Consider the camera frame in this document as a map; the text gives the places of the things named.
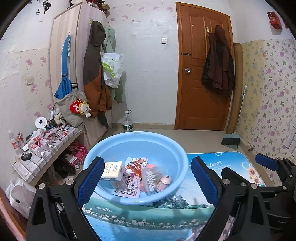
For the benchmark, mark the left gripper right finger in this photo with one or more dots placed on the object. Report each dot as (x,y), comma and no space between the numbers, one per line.
(245,205)

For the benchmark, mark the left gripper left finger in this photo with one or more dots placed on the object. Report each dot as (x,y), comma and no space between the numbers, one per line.
(56,211)

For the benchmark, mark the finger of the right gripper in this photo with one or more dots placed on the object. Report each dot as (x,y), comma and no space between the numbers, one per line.
(284,168)
(235,178)

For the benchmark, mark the light blue plastic basin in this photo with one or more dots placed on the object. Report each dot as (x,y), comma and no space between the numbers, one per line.
(160,150)

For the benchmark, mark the white face tissue box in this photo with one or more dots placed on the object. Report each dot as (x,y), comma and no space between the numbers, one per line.
(113,171)

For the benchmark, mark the cotton swabs bag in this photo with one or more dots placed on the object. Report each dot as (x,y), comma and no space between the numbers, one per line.
(150,178)

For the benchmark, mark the white pink wipes pack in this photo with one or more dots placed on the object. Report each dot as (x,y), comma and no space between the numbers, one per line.
(133,191)

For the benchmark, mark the small white purple bottle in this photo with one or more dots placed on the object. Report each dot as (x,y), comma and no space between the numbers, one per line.
(129,172)

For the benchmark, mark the clear toothpick box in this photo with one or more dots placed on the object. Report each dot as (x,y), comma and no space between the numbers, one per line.
(119,185)

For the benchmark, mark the blue grey shoulder bag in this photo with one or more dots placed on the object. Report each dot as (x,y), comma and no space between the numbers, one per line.
(67,92)

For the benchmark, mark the grey dustpan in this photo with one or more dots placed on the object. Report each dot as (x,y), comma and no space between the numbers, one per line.
(231,140)

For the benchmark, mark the white plastic bag on floor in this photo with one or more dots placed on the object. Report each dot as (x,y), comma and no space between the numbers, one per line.
(21,195)

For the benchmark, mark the rolled beige mat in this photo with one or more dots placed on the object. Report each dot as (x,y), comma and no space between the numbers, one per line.
(238,89)

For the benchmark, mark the printed nature table mat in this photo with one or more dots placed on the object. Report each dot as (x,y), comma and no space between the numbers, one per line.
(176,217)

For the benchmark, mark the brown wooden door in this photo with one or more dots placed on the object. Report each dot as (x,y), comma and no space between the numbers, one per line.
(199,108)

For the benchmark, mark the small clear water bottle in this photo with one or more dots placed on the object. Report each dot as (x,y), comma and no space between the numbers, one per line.
(14,143)

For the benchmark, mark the white tape roll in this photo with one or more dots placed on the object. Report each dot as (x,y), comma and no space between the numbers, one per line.
(41,122)

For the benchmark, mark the dark brown hanging jacket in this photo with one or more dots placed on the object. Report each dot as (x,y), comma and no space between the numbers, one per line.
(218,72)

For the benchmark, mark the red yellow plush charm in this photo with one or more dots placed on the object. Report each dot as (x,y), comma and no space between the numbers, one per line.
(80,107)

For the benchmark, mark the large water bottle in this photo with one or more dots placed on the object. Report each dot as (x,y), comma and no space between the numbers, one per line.
(127,123)

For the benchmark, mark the brown orange hanging coat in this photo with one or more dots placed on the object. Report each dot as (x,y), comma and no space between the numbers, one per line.
(97,92)

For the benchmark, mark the light green hanging jacket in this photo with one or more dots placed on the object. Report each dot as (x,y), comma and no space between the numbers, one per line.
(109,46)

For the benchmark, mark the red fire alarm box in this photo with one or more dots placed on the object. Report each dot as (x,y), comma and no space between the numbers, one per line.
(274,20)

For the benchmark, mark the white green plastic bag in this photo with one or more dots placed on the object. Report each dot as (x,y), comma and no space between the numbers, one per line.
(112,68)

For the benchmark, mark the white light switch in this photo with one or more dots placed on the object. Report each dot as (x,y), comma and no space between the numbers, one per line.
(164,40)

